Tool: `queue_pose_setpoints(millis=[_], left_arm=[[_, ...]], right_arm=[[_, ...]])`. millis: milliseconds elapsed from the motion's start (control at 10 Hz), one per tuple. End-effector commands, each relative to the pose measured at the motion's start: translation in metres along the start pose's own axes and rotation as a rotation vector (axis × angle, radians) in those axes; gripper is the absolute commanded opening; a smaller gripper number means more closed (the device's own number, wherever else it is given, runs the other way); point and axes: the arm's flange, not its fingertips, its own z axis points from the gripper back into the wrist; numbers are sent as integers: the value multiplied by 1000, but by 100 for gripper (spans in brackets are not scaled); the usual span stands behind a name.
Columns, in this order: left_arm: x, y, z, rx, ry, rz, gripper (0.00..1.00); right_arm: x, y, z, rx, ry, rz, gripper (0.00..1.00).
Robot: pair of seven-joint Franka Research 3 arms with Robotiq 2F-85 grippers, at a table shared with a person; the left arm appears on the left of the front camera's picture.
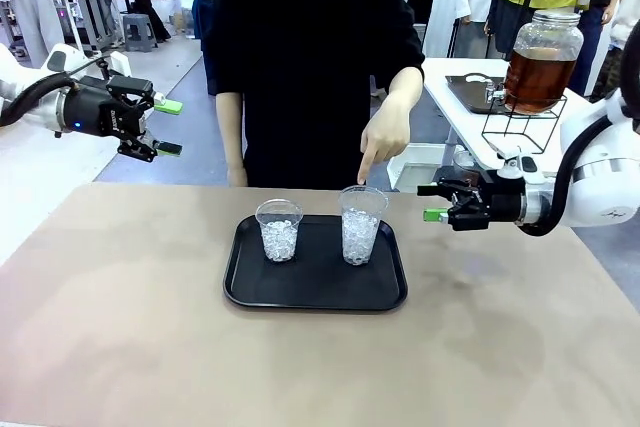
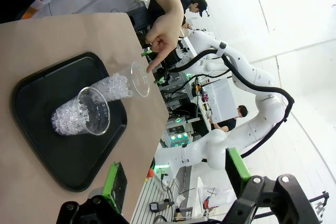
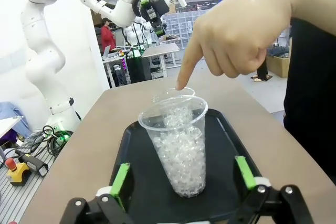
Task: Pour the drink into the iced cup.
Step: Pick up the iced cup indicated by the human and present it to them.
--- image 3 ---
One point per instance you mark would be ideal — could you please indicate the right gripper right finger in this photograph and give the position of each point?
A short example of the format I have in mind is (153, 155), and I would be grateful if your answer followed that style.
(246, 174)

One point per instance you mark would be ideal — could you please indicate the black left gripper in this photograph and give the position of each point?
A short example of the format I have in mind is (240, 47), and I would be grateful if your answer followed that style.
(158, 6)

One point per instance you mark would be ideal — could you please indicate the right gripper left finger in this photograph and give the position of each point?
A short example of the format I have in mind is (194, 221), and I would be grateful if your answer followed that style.
(118, 179)

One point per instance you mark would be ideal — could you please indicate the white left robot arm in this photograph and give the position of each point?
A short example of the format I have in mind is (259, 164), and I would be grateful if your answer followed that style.
(39, 24)

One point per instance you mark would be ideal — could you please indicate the clear plastic cup with ice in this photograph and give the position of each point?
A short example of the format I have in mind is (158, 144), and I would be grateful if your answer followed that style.
(181, 155)

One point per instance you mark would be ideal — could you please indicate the empty clear plastic cup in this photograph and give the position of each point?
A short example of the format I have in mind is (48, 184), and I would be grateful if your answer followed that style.
(162, 95)

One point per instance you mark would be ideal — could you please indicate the person's right hand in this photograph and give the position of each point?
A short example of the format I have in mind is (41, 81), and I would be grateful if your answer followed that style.
(231, 32)

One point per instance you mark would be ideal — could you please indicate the white humanoid robot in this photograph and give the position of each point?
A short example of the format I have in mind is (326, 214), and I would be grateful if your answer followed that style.
(136, 33)

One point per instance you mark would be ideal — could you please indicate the shelf of storage bins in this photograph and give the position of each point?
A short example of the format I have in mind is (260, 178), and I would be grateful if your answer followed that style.
(181, 24)

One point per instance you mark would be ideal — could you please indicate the wooden top desk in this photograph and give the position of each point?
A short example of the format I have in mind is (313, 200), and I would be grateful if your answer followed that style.
(160, 48)

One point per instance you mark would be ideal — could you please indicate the black plastic serving tray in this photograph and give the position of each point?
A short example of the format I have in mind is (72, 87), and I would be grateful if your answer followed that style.
(225, 140)

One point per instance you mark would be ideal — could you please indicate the person in red top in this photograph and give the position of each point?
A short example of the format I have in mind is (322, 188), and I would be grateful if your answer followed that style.
(107, 35)

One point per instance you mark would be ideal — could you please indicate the black cabinet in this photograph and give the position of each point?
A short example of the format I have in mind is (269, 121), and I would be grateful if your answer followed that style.
(140, 69)

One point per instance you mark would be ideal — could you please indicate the white lab desk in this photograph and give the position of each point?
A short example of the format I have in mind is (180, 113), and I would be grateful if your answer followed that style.
(116, 57)

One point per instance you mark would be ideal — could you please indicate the open grey laptop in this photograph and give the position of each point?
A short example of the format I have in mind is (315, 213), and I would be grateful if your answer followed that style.
(106, 52)

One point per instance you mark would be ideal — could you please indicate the computer tower with lights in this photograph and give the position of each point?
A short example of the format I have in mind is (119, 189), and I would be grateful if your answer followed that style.
(123, 70)

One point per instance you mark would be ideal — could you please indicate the grey black handheld controller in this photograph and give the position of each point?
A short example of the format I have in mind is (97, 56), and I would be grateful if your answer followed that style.
(32, 163)

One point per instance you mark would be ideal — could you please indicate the person's black shirt torso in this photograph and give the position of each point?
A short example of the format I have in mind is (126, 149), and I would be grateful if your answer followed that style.
(312, 103)

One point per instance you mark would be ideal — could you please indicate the yellow emergency stop box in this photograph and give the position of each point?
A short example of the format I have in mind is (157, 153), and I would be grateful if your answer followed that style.
(17, 172)

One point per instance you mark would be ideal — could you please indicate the standing person in dark trousers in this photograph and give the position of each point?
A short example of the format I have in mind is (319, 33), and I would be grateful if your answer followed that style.
(262, 70)

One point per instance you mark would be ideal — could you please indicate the brown cardboard box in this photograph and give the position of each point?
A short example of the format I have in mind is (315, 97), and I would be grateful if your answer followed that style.
(278, 65)

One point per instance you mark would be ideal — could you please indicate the small white side table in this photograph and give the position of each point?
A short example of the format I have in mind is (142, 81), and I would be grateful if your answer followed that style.
(6, 127)

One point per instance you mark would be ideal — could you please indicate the blue cloth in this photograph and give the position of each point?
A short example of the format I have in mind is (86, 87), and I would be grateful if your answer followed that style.
(13, 113)

